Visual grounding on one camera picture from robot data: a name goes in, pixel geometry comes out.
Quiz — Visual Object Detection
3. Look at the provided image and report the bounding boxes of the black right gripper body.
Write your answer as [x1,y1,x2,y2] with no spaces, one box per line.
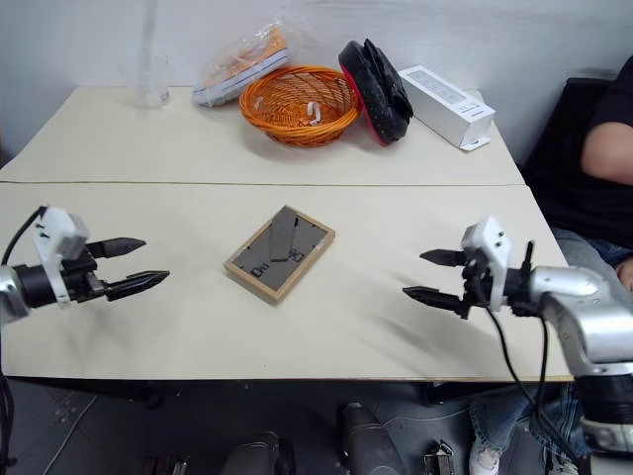
[459,246,495,321]

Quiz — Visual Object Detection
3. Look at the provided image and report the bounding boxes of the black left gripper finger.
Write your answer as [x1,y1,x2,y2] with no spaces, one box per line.
[105,269,171,303]
[87,237,147,260]

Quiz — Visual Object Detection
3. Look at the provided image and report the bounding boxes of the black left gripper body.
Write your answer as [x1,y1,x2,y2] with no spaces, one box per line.
[61,242,110,304]

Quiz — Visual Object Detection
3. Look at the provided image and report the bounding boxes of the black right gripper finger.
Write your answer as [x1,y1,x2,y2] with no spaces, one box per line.
[402,286,469,319]
[418,248,467,268]

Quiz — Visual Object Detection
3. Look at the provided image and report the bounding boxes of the person in black shirt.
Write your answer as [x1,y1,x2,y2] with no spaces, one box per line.
[468,52,633,475]

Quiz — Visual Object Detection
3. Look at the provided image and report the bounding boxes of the white rectangular box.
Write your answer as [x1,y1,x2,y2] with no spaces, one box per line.
[397,64,497,152]

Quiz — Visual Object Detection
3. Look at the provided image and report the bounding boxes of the black chair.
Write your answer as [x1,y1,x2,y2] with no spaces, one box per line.
[516,66,620,200]

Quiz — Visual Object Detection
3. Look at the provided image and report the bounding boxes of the dark rounded robot leg part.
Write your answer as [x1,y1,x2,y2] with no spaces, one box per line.
[336,402,412,475]
[220,430,297,475]

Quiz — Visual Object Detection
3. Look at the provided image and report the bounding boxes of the black and red slippers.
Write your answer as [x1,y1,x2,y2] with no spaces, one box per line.
[337,38,415,146]

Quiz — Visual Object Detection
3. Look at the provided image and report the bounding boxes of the orange wicker basket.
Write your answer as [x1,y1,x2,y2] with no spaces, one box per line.
[238,64,361,148]

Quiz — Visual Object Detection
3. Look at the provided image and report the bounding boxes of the clear plastic bag with shoe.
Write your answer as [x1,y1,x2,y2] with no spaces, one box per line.
[191,17,294,108]

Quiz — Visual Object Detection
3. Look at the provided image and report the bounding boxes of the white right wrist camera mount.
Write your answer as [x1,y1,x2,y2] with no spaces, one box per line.
[460,215,512,313]

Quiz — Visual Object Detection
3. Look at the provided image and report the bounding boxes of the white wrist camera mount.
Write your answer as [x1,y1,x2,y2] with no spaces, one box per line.
[460,215,512,313]
[32,204,91,309]

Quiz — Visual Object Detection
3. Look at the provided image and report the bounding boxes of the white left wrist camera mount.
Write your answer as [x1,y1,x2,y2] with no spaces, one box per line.
[32,204,91,309]

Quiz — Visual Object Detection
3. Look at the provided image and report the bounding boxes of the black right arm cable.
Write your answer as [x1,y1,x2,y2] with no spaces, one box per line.
[485,240,585,475]

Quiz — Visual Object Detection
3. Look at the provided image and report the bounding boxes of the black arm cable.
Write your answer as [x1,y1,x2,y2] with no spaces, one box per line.
[0,207,45,266]
[485,240,585,475]

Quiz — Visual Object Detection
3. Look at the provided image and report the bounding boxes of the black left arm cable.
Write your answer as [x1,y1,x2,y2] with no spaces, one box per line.
[0,207,45,266]

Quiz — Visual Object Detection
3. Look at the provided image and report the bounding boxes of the wooden-framed grey board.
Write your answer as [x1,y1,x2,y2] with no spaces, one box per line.
[223,204,336,306]

